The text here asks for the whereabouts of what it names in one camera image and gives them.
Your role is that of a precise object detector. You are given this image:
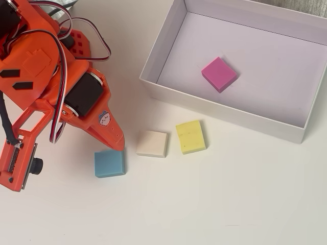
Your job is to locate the orange gripper with servo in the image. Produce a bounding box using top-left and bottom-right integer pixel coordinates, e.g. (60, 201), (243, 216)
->
(52, 61), (126, 151)

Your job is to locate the white foam cuboid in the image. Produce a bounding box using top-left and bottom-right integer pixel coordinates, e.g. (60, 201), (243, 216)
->
(135, 130), (169, 158)

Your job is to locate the pink foam cuboid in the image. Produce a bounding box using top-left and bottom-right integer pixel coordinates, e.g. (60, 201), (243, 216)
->
(201, 56), (238, 94)

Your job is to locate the yellow foam cuboid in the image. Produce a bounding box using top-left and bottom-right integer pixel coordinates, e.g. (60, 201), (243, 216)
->
(175, 119), (207, 155)

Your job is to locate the blue foam cuboid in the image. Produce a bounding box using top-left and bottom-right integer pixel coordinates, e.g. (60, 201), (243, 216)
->
(94, 149), (126, 179)

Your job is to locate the white cardboard bin box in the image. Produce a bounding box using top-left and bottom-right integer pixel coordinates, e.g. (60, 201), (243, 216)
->
(138, 0), (327, 144)

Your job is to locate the grey woven curtain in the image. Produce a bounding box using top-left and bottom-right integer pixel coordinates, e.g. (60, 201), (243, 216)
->
(251, 0), (327, 19)

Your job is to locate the black camera cable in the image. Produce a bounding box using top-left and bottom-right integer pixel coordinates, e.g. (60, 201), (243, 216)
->
(0, 93), (20, 146)

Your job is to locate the tricolour servo cable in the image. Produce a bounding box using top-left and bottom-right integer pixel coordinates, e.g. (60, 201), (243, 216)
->
(57, 17), (112, 63)
(2, 29), (69, 145)

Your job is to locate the wrist camera in orange mount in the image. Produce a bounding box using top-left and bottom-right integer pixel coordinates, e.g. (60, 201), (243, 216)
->
(0, 101), (56, 192)

